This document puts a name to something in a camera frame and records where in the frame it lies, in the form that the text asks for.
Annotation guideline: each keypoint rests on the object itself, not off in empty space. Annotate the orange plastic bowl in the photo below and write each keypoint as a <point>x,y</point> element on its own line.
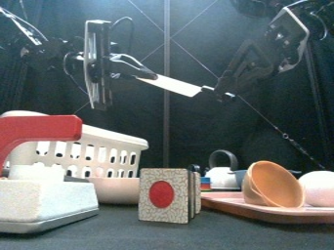
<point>271,185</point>

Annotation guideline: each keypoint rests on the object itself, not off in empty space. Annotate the white plastic perforated basket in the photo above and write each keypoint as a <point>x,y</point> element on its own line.
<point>108,146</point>

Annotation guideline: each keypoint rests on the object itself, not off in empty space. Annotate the white rounded toy container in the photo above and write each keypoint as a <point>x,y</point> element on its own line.
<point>21,113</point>

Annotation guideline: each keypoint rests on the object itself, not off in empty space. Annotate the grey vertical frame pole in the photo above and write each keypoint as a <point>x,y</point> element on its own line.
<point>165,97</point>

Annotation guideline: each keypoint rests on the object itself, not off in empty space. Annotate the pale pinkish white bowl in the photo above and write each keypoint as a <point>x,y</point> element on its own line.
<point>117,190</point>

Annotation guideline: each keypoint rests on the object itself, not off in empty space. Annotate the small colourful toy piece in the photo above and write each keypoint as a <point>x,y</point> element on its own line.
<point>204,183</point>

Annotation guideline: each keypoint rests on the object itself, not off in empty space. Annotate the patterned box with red circle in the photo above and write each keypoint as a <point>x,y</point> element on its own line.
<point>163,195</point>

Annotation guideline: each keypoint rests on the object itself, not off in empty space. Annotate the blue toy pot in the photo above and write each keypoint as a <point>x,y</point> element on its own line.
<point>239,177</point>

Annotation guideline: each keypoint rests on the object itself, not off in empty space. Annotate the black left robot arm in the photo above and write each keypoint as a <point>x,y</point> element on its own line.
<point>38,52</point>

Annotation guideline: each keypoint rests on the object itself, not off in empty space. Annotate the white toy egg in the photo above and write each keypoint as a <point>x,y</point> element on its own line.
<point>319,188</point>

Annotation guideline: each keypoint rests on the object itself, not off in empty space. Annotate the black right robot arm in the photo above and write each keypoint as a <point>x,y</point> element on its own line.
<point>319,65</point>

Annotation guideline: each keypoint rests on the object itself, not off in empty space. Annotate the pink plastic tray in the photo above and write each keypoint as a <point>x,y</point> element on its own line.
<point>260,211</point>

